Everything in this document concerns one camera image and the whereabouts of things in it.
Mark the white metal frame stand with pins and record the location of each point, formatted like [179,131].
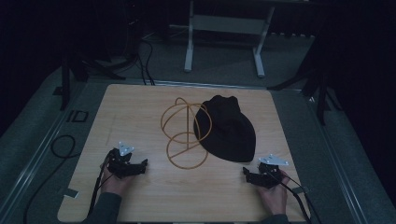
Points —
[224,26]

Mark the black hat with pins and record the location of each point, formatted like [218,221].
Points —
[226,129]

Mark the grey tape piece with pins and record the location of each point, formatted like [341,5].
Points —
[71,193]
[301,189]

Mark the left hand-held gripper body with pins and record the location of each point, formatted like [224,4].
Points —
[120,164]

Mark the person's right hand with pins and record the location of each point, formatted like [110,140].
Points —
[275,196]

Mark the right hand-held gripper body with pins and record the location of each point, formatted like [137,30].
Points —
[269,174]

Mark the black tripod stand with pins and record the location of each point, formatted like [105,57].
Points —
[317,84]
[67,77]

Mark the person's left hand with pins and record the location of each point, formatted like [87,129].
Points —
[114,184]

